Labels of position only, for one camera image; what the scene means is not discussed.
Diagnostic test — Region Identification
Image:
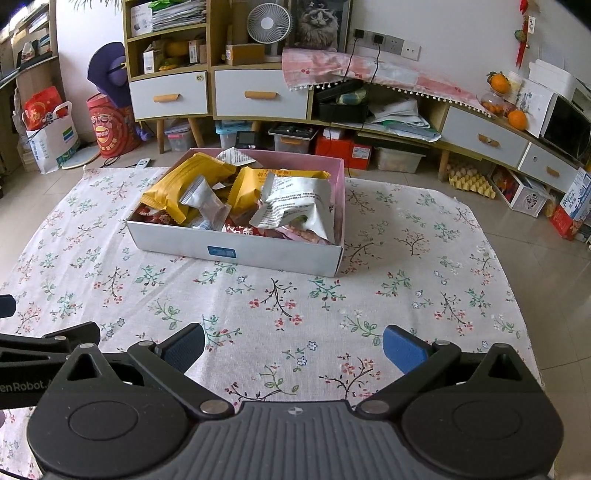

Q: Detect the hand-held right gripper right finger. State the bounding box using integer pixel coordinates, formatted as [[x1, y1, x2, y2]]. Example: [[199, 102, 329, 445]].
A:
[[355, 323, 533, 418]]

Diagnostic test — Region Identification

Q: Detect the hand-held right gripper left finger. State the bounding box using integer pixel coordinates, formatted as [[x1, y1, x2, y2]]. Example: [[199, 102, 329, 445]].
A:
[[55, 323, 236, 418]]

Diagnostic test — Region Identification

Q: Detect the pink cardboard box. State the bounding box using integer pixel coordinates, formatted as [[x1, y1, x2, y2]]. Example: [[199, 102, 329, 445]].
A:
[[126, 148, 346, 278]]

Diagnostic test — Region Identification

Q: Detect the silver foil snack packet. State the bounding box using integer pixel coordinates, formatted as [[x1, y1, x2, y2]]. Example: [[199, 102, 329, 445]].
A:
[[180, 175, 232, 223]]

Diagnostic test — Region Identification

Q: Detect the dark golden snack packet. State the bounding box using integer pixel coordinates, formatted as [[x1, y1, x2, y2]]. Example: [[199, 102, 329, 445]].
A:
[[140, 154, 237, 223]]

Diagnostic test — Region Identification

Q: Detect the golden yellow snack packet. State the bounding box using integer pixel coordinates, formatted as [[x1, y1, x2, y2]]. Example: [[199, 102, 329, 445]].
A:
[[228, 167, 331, 219]]

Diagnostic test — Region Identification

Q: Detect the white grey-text snack packet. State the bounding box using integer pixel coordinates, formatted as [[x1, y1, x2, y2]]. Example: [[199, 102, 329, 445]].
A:
[[249, 177, 338, 244]]

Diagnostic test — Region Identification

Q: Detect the white crimped snack packet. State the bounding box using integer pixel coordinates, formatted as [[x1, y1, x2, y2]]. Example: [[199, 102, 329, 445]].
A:
[[217, 148, 260, 167]]

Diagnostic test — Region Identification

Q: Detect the floral tablecloth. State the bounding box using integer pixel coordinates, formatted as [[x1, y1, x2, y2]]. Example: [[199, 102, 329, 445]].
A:
[[0, 164, 541, 480]]

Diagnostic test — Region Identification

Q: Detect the white round base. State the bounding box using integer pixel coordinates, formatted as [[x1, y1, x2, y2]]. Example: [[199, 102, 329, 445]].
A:
[[59, 148, 100, 169]]

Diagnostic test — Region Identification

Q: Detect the white shopping bag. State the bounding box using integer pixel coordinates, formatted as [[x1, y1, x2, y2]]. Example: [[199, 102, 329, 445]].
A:
[[23, 86, 79, 175]]

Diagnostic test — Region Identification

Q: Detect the yellow egg tray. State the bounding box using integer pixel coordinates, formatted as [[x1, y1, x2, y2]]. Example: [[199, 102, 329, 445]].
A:
[[447, 161, 498, 199]]

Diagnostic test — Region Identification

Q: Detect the clear storage bin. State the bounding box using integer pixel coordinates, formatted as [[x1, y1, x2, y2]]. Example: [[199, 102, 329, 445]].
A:
[[373, 147, 426, 174], [215, 120, 260, 149], [165, 122, 195, 153]]

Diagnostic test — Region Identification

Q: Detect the white cartoon box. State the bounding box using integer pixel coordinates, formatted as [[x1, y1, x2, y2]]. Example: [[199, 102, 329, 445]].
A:
[[489, 166, 550, 218]]

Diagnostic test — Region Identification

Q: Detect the red box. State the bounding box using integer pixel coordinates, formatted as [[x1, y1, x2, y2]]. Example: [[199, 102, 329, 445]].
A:
[[316, 134, 373, 171]]

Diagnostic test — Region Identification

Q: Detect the red cartoon bag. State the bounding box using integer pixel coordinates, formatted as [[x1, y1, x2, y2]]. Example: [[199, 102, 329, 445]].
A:
[[86, 92, 142, 159]]

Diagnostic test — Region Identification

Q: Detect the blue red milk carton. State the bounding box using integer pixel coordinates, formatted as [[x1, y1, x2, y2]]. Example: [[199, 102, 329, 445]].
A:
[[549, 168, 591, 241]]

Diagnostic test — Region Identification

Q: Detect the pile of plastic bags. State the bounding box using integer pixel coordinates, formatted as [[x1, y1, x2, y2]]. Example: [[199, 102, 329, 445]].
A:
[[369, 99, 443, 142]]

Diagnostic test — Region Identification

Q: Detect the white cabinet drawer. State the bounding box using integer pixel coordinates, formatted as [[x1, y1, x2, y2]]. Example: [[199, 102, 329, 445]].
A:
[[517, 143, 579, 194], [215, 69, 310, 119], [129, 72, 209, 122], [442, 105, 530, 168]]

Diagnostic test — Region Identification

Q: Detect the black-lid storage bin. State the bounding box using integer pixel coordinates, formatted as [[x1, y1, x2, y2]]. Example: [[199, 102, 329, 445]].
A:
[[270, 124, 320, 156]]

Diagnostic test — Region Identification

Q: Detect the wooden bookshelf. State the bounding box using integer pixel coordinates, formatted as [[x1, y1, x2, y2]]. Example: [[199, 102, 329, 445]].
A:
[[0, 7, 60, 176]]

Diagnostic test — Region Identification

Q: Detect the black box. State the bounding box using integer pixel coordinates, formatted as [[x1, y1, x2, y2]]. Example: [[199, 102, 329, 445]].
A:
[[314, 80, 370, 123]]

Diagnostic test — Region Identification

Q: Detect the purple plush toy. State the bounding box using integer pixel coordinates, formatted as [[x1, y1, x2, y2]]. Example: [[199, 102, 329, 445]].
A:
[[87, 41, 155, 141]]

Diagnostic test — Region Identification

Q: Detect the glass jar of oranges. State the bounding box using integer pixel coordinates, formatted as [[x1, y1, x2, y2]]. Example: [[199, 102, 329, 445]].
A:
[[480, 90, 513, 116]]

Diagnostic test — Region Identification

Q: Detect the microwave oven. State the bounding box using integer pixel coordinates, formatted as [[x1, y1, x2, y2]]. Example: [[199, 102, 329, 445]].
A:
[[539, 93, 591, 168]]

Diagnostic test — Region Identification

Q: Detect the white carton box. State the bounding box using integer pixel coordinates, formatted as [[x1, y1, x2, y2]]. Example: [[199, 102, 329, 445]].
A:
[[143, 48, 165, 75]]

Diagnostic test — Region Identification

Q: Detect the wooden cabinet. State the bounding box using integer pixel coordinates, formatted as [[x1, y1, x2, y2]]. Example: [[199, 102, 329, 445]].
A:
[[122, 0, 591, 195]]

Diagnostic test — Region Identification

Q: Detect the pink cherry-print cloth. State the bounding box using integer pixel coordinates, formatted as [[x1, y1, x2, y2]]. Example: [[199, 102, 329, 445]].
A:
[[281, 47, 491, 112]]

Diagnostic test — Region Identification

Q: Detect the white foam box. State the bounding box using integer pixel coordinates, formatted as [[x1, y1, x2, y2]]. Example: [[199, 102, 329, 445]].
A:
[[528, 57, 581, 98]]

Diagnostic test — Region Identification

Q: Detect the stack of papers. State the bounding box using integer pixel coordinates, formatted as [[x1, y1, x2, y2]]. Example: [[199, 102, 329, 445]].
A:
[[150, 0, 209, 31]]

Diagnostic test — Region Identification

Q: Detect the white desk fan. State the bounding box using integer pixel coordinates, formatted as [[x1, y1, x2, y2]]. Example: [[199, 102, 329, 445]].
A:
[[246, 2, 294, 59]]

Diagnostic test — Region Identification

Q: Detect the framed cat picture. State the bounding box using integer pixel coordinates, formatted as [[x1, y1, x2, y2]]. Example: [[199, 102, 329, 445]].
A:
[[288, 0, 352, 51]]

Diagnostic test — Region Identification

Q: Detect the wall socket panel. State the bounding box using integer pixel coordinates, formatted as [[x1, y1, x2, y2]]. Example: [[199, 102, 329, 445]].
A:
[[353, 28, 422, 62]]

